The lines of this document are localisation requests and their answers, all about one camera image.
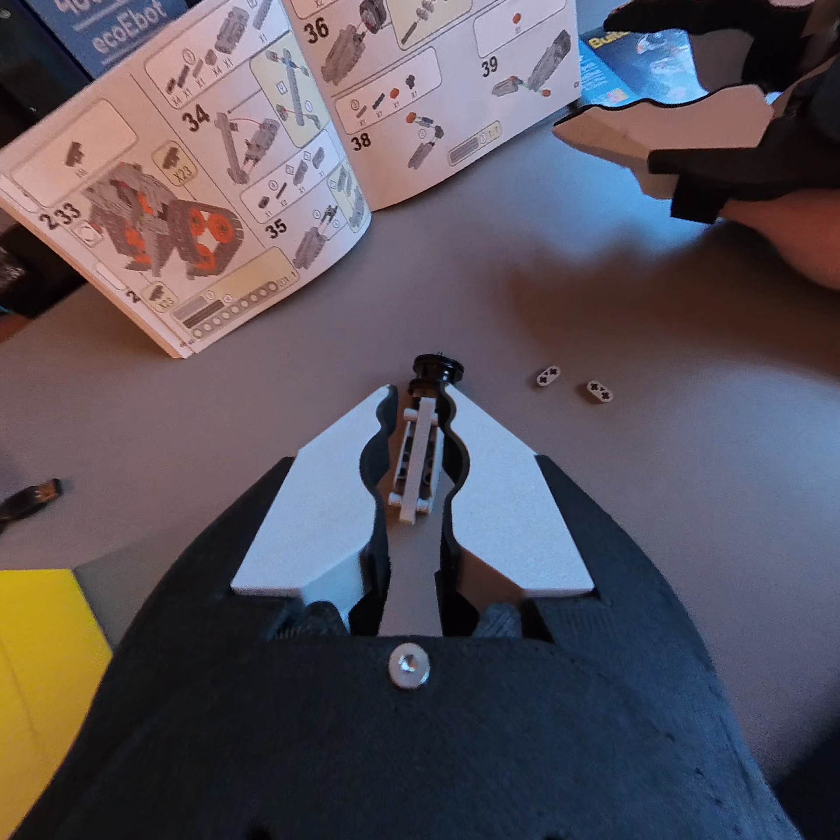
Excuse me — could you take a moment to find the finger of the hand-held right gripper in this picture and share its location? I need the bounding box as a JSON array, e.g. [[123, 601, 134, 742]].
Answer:
[[553, 84, 777, 201], [602, 0, 816, 88]]

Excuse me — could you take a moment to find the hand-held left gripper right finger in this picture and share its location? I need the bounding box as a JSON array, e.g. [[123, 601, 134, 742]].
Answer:
[[435, 386, 597, 637]]

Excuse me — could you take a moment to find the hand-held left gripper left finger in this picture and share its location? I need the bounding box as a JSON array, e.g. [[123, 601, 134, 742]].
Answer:
[[228, 385, 399, 637]]

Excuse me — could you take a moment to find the small blue leaflet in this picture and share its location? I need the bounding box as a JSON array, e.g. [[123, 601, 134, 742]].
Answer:
[[577, 26, 711, 106]]

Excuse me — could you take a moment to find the white block assembly with wheel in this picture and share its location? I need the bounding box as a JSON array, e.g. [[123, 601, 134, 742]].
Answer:
[[387, 353, 467, 526]]

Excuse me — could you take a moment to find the yellow plastic bin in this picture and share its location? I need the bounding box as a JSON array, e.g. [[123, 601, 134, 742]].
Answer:
[[0, 567, 114, 840]]

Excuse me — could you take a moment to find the person's right hand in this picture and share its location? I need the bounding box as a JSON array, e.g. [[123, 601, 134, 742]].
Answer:
[[721, 190, 840, 291]]

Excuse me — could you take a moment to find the open instruction booklet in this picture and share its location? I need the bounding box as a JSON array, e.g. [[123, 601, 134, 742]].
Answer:
[[0, 0, 581, 358]]

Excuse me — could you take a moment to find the dark blue robot kit box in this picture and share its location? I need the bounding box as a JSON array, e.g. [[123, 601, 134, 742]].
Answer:
[[26, 0, 191, 80]]

